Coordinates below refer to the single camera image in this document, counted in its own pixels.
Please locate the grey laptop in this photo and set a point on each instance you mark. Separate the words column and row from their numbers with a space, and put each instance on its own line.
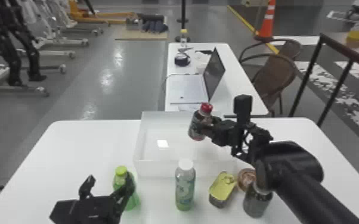
column 195, row 84

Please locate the brown can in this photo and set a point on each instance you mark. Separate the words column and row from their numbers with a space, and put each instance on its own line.
column 246, row 179

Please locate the yellow pallet jack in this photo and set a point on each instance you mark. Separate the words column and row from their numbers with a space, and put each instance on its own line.
column 95, row 15

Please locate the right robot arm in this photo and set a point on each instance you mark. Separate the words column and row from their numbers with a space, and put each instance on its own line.
column 295, row 175

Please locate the clear bottle with yellow cap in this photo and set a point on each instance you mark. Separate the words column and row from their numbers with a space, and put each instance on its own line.
column 184, row 37

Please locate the dark bottle with red cap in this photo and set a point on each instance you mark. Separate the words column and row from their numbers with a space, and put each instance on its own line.
column 198, row 120

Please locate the cardboard sheet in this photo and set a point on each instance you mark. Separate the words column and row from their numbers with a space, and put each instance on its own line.
column 138, row 35

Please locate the brown chair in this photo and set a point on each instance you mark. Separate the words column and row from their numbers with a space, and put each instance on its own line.
column 275, row 78
column 292, row 48

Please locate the pale green bottle white cap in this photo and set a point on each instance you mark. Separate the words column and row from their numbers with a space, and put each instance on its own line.
column 184, row 187

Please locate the grey can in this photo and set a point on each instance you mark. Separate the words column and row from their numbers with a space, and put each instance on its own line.
column 256, row 203

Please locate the black post on round foot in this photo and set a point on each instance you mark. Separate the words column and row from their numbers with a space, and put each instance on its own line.
column 183, row 18

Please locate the clear box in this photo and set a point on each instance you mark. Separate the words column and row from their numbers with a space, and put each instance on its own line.
column 170, row 144

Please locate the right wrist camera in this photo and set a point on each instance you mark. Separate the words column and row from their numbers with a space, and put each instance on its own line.
column 242, row 107

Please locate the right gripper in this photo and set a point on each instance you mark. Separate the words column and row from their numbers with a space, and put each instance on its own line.
column 225, row 132

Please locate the white side table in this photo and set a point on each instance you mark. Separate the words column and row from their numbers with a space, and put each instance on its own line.
column 239, row 81

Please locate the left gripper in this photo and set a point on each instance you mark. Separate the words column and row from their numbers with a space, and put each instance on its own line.
column 96, row 209

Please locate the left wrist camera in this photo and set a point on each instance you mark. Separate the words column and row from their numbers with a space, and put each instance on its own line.
column 61, row 212

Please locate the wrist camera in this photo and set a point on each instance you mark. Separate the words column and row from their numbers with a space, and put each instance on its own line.
column 242, row 107
column 61, row 212

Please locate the orange cone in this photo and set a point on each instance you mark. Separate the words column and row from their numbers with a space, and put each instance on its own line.
column 267, row 22

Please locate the yellow can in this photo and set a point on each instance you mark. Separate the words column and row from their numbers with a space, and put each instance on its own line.
column 221, row 187

